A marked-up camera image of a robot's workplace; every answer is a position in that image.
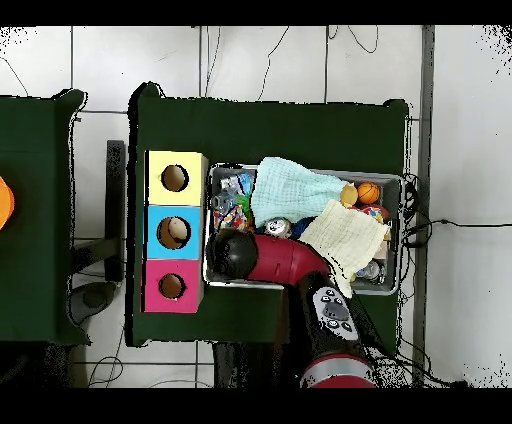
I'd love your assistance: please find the colourful dotted cloth bag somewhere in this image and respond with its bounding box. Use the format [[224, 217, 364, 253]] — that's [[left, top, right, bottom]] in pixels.
[[212, 204, 251, 233], [351, 204, 385, 224]]

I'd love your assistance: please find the wooden box with three holes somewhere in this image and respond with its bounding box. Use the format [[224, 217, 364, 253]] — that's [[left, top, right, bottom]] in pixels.
[[142, 149, 210, 314]]

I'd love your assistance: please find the crushed silver can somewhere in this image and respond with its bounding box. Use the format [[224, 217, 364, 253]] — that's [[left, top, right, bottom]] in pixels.
[[263, 216, 293, 240]]

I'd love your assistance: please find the crushed bottle with blue label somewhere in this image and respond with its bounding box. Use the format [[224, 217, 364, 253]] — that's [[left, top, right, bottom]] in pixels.
[[236, 171, 255, 197]]

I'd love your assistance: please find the mint waffle cloth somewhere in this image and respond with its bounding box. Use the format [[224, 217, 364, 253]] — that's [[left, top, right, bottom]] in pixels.
[[249, 156, 353, 228]]

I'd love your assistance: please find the blue fluffy cloth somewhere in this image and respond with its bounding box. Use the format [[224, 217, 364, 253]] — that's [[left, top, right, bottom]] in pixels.
[[289, 216, 317, 241]]

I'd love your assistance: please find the dark green table cloth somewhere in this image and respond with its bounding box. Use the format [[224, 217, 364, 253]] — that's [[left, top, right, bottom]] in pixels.
[[0, 88, 91, 347], [125, 81, 411, 355]]

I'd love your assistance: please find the cream waffle cloth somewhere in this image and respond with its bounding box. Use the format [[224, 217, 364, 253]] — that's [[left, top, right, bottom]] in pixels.
[[297, 198, 391, 300]]

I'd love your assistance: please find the peach foam ball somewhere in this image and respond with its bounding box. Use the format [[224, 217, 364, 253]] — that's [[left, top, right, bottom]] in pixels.
[[339, 183, 359, 208]]

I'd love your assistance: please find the small orange basketball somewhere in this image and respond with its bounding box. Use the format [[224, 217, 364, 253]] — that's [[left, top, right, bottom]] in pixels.
[[356, 181, 382, 206]]

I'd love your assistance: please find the black upright panel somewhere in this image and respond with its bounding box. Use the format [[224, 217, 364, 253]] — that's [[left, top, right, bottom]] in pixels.
[[104, 139, 128, 283]]

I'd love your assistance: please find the grey round stand base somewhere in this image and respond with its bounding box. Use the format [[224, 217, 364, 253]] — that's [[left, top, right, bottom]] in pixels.
[[68, 280, 118, 326]]

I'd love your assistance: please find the orange object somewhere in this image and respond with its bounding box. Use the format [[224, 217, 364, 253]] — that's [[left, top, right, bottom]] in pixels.
[[0, 175, 16, 231]]

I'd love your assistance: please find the shallow wire mesh bin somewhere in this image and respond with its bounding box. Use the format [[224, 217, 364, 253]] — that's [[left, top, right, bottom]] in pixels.
[[202, 162, 404, 297]]

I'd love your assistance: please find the thin black floor cable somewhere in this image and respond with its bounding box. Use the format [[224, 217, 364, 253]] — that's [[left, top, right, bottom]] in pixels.
[[257, 25, 290, 102], [346, 25, 380, 55]]

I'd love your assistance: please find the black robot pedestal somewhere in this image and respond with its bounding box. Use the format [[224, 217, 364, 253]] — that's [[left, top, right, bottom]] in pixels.
[[211, 341, 303, 388]]

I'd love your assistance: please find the black power cable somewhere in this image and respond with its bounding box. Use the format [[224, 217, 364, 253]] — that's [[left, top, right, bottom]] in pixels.
[[401, 217, 512, 249]]

